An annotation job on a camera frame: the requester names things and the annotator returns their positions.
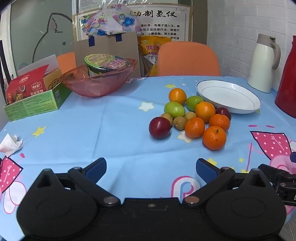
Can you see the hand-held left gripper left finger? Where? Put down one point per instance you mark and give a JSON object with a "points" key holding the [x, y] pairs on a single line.
{"points": [[97, 168]]}

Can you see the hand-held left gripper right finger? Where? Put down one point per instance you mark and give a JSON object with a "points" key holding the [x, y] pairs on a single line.
{"points": [[205, 168]]}

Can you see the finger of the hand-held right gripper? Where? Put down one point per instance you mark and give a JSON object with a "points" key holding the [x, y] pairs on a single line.
{"points": [[293, 157], [277, 175]]}

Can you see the small tangerine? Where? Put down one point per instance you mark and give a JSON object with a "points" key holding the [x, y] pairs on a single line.
{"points": [[214, 138], [194, 127], [219, 122]]}

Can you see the small brown kiwi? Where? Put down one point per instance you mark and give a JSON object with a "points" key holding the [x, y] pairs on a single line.
{"points": [[180, 122], [190, 115], [167, 117]]}

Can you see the orange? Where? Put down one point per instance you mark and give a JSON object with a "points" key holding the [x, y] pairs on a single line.
{"points": [[177, 96], [205, 111]]}

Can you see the red plum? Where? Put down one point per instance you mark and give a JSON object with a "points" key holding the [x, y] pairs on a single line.
{"points": [[160, 127], [223, 113]]}

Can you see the green apple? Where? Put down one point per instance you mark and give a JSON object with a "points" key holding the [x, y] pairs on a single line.
{"points": [[194, 103], [174, 110]]}

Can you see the white plate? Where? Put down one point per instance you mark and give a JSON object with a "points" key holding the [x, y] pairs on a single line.
{"points": [[227, 97]]}

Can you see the blue printed tablecloth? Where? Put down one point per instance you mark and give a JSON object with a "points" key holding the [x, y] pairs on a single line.
{"points": [[104, 129]]}

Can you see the red thermos jug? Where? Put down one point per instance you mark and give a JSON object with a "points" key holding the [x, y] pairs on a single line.
{"points": [[288, 88]]}

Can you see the pink plastic bowl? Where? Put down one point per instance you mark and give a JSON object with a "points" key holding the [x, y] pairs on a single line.
{"points": [[97, 85]]}

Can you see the green cardboard box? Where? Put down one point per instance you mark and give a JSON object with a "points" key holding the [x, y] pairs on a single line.
{"points": [[34, 106]]}

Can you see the crumpled white tissue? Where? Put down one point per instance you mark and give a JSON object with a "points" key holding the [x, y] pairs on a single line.
{"points": [[10, 144]]}

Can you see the white thermos jug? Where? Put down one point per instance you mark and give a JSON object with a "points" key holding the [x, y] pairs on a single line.
{"points": [[261, 67]]}

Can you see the instant noodle cup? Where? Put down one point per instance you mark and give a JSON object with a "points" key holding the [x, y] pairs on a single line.
{"points": [[104, 62]]}

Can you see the red snack packet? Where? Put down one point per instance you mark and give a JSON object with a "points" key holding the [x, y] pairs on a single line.
{"points": [[25, 85]]}

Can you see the orange chair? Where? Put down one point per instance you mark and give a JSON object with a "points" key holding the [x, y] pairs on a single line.
{"points": [[187, 60]]}

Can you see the orange panel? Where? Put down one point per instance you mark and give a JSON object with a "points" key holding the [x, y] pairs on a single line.
{"points": [[67, 61]]}

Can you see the white paper sheets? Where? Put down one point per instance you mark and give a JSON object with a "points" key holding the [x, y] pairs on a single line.
{"points": [[41, 62]]}

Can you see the brown cardboard box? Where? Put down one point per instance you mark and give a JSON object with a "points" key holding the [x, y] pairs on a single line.
{"points": [[124, 48]]}

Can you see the yellow plastic bag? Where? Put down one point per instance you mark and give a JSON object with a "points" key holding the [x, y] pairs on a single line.
{"points": [[148, 51]]}

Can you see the floral cloth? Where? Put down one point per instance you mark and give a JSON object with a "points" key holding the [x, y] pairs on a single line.
{"points": [[111, 19]]}

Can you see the framed text poster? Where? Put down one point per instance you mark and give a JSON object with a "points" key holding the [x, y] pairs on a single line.
{"points": [[166, 20]]}

